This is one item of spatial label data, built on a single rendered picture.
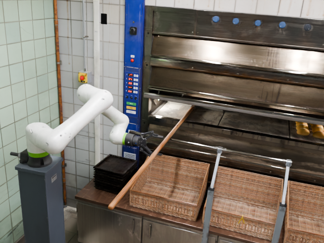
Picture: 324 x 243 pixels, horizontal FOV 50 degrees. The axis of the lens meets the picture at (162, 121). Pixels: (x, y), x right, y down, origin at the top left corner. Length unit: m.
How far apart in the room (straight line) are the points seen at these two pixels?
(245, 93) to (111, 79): 1.16
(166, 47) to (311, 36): 1.07
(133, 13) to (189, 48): 0.53
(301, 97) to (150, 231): 1.56
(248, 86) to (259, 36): 0.38
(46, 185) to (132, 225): 0.96
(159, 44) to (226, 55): 0.55
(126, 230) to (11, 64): 1.58
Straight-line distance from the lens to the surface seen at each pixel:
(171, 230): 2.81
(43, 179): 2.17
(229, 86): 2.78
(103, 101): 2.11
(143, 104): 3.02
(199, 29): 2.77
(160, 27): 2.85
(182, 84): 2.85
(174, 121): 2.96
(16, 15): 2.89
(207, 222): 2.60
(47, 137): 1.99
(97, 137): 3.31
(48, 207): 2.28
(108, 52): 3.04
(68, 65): 3.27
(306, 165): 2.97
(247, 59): 2.72
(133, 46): 2.90
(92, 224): 3.10
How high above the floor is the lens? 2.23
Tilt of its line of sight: 21 degrees down
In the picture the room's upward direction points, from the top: 4 degrees clockwise
